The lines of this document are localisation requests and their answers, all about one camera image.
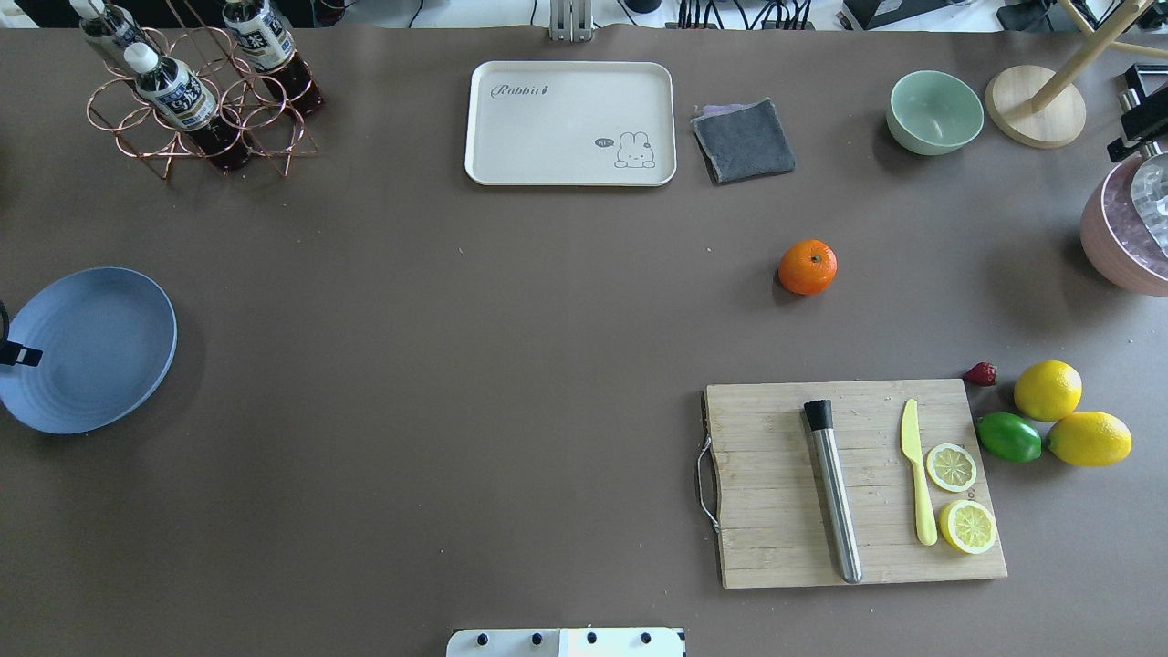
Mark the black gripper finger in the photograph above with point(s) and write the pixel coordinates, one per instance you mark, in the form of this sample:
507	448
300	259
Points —
12	353

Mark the blue plate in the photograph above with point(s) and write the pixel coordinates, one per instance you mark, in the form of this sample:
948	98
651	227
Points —
108	336

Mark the orange fruit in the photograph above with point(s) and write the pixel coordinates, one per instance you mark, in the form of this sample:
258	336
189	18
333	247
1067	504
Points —
807	268

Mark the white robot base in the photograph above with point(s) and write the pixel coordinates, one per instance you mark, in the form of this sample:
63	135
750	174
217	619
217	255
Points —
586	641

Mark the tea bottle middle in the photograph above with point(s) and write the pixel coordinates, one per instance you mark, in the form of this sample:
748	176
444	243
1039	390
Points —
188	106

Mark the tea bottle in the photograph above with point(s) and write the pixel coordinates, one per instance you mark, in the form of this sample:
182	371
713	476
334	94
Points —
188	106
266	44
109	30

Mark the tea bottle left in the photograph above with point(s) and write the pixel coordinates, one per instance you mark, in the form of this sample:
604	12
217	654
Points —
109	30

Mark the tea bottle right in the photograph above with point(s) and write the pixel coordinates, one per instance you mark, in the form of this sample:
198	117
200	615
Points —
266	44

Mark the cream rabbit tray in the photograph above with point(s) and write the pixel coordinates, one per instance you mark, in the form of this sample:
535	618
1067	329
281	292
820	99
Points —
571	123

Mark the grey folded cloth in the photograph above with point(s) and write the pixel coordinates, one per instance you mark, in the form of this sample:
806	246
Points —
742	141

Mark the bamboo cutting board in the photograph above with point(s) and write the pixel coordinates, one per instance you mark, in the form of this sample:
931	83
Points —
774	528

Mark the steel muddler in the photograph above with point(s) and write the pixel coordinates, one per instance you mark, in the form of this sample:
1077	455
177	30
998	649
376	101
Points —
819	415

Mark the yellow plastic knife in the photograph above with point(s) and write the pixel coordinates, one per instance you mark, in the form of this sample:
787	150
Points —
911	446

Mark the lemon slice upper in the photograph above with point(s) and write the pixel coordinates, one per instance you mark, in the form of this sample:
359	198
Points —
951	468

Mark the lemon slice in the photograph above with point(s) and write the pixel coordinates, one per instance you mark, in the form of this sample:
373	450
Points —
951	468
968	526

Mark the green bowl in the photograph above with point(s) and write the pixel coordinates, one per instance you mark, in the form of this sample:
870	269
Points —
932	113

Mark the lemon slice lower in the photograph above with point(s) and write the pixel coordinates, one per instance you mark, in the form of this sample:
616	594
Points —
968	526

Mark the red strawberry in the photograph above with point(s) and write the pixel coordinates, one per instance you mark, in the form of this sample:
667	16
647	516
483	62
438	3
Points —
983	374

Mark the green lime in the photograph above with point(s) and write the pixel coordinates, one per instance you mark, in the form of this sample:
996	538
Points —
1009	436

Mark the whole lemon upper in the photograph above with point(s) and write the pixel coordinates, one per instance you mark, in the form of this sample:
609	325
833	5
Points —
1048	391

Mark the whole lemon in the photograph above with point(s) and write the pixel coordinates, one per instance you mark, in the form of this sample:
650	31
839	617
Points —
1048	391
1090	439

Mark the wooden cup stand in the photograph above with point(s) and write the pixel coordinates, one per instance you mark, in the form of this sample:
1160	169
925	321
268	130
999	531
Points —
1040	107

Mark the whole lemon lower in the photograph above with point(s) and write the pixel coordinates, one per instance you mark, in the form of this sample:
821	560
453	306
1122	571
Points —
1090	439

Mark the pink ice bowl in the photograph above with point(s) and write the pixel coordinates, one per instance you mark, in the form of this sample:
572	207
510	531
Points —
1115	239

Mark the metal ice scoop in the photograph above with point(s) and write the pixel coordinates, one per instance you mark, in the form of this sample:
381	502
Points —
1149	197

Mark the copper wire bottle rack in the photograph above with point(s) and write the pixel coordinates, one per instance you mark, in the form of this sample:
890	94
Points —
224	95

